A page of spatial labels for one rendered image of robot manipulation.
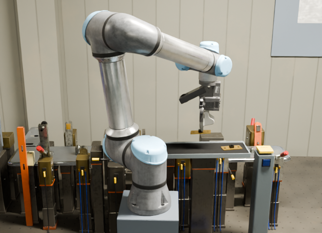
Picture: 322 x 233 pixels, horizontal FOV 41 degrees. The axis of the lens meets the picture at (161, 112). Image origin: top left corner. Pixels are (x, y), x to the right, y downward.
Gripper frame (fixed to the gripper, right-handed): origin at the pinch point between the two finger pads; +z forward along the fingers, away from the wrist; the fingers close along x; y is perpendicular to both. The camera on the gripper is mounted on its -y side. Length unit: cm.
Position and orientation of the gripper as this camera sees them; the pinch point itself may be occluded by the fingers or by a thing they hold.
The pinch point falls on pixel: (201, 127)
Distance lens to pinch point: 179.3
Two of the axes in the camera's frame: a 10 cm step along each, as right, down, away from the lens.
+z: -0.1, 9.5, 3.1
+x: 1.4, -3.0, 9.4
